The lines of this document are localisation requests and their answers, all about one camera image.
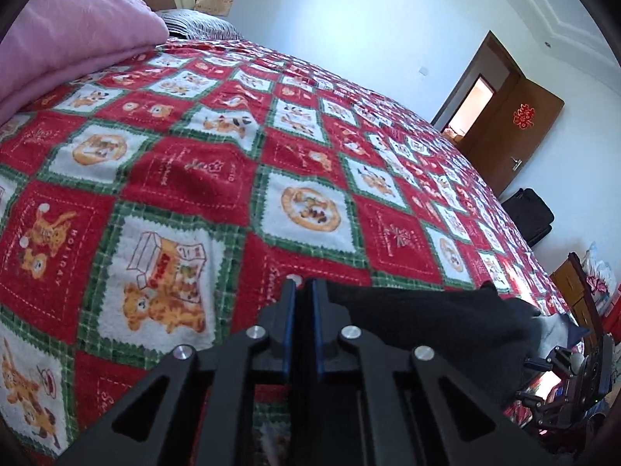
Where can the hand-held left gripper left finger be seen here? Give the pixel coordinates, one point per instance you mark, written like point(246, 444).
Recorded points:
point(290, 330)

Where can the grey striped pillow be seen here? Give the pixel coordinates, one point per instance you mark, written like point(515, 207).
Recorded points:
point(199, 24)

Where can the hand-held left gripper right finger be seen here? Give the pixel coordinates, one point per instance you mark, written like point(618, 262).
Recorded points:
point(316, 335)

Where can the black bag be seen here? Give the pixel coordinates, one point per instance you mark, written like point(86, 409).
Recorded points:
point(529, 213)

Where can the red paper door decoration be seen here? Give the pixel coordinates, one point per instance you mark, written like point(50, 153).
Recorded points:
point(522, 116)

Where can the black pants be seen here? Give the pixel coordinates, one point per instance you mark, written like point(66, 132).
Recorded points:
point(436, 320)

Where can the brown wooden furniture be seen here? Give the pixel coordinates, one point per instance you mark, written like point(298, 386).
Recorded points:
point(575, 291)

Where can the red printed blanket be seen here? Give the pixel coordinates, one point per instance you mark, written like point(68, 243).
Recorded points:
point(194, 165)

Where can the red white printed cloth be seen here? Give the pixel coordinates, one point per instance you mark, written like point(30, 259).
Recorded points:
point(604, 276)

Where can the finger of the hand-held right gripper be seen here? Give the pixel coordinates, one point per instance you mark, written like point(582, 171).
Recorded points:
point(541, 363)
point(536, 403)

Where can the brown wooden door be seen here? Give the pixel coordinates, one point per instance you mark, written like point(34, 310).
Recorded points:
point(499, 145)

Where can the pink quilt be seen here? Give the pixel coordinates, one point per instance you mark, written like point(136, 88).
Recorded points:
point(73, 34)

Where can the dark door frame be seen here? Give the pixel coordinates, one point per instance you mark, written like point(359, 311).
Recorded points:
point(490, 53)

